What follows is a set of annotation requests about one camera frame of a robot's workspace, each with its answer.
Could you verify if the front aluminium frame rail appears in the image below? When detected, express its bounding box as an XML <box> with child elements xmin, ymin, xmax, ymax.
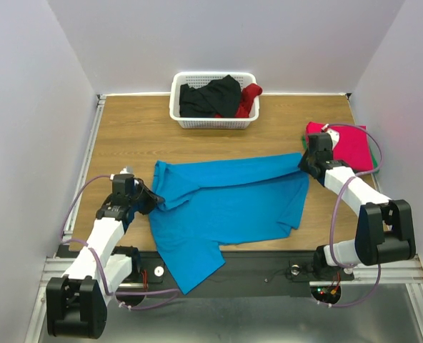
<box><xmin>40</xmin><ymin>257</ymin><xmax>423</xmax><ymax>287</ymax></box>

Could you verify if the black t shirt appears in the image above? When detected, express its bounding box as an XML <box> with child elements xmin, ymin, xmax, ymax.
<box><xmin>179</xmin><ymin>75</ymin><xmax>242</xmax><ymax>119</ymax></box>

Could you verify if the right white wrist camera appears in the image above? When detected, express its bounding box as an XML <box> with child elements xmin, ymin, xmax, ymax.
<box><xmin>321</xmin><ymin>124</ymin><xmax>340</xmax><ymax>149</ymax></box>

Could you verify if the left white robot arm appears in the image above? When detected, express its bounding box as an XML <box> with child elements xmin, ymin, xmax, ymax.
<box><xmin>46</xmin><ymin>168</ymin><xmax>164</xmax><ymax>339</ymax></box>

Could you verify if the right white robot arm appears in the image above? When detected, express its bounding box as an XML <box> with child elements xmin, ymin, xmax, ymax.
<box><xmin>299</xmin><ymin>132</ymin><xmax>416</xmax><ymax>279</ymax></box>

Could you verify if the aluminium frame rail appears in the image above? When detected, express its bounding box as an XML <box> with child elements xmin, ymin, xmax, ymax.
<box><xmin>40</xmin><ymin>257</ymin><xmax>423</xmax><ymax>287</ymax></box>
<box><xmin>59</xmin><ymin>94</ymin><xmax>107</xmax><ymax>242</ymax></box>
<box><xmin>345</xmin><ymin>92</ymin><xmax>423</xmax><ymax>287</ymax></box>

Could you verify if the red t shirt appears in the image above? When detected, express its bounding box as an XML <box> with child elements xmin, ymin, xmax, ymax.
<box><xmin>214</xmin><ymin>83</ymin><xmax>263</xmax><ymax>119</ymax></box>

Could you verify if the folded pink t shirt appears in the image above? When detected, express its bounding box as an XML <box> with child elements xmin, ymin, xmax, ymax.
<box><xmin>305</xmin><ymin>121</ymin><xmax>373</xmax><ymax>172</ymax></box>

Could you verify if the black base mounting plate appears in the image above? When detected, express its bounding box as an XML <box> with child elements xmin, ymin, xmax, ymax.
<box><xmin>56</xmin><ymin>249</ymin><xmax>355</xmax><ymax>299</ymax></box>

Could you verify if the blue t shirt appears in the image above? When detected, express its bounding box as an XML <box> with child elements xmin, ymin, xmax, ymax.
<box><xmin>149</xmin><ymin>153</ymin><xmax>309</xmax><ymax>294</ymax></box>

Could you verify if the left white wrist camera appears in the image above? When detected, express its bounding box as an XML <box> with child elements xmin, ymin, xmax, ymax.
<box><xmin>119</xmin><ymin>166</ymin><xmax>134</xmax><ymax>177</ymax></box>

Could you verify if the white perforated plastic basket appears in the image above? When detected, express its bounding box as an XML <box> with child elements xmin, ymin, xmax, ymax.
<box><xmin>169</xmin><ymin>71</ymin><xmax>259</xmax><ymax>129</ymax></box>

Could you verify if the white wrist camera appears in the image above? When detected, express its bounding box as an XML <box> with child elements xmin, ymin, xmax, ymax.
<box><xmin>119</xmin><ymin>166</ymin><xmax>134</xmax><ymax>177</ymax></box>
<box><xmin>321</xmin><ymin>124</ymin><xmax>340</xmax><ymax>149</ymax></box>

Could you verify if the folded green t shirt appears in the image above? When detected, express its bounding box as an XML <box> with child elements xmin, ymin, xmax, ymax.
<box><xmin>301</xmin><ymin>134</ymin><xmax>381</xmax><ymax>175</ymax></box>

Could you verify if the left aluminium frame rail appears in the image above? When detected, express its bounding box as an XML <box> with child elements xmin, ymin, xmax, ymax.
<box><xmin>59</xmin><ymin>94</ymin><xmax>107</xmax><ymax>242</ymax></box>

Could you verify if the right aluminium frame rail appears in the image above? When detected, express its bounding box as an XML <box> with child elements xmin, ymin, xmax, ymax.
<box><xmin>345</xmin><ymin>92</ymin><xmax>423</xmax><ymax>287</ymax></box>

